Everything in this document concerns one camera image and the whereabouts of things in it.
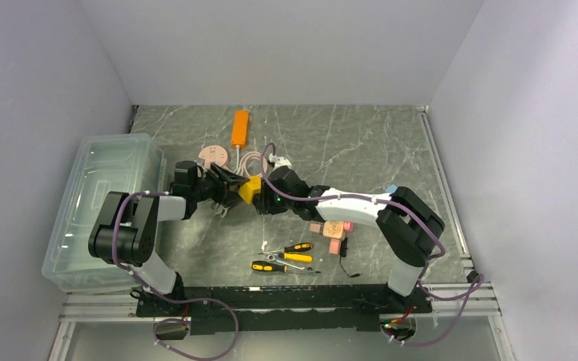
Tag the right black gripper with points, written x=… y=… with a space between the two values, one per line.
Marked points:
x=266 y=203

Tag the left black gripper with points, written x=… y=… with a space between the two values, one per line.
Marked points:
x=224 y=196

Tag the yellow cube socket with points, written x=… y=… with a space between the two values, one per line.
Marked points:
x=250 y=189

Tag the round pink power socket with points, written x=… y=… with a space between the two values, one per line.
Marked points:
x=214 y=154

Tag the blue usb charger plug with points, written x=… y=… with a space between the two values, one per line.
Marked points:
x=391 y=189

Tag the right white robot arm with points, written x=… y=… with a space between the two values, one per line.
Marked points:
x=410 y=227

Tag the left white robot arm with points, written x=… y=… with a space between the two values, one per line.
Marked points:
x=125 y=231

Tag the beige wooden cube socket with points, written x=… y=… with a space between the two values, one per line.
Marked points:
x=333 y=229

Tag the pink cube socket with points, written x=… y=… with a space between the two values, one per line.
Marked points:
x=335 y=246

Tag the orange power strip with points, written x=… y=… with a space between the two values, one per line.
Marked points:
x=240 y=129

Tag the small yellow black screwdriver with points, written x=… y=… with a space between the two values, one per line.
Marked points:
x=297 y=248

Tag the large black yellow screwdriver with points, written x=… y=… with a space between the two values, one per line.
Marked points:
x=264 y=266

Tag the middle yellow screwdriver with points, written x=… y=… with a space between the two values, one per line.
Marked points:
x=297 y=257

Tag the clear plastic storage bin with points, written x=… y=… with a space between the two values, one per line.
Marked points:
x=126 y=163

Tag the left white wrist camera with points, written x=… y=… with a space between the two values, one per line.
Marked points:
x=201 y=172

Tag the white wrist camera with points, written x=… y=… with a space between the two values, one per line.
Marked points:
x=278 y=161
x=201 y=172

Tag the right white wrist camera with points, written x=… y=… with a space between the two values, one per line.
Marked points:
x=278 y=161

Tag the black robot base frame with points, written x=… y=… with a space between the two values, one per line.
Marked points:
x=276 y=308

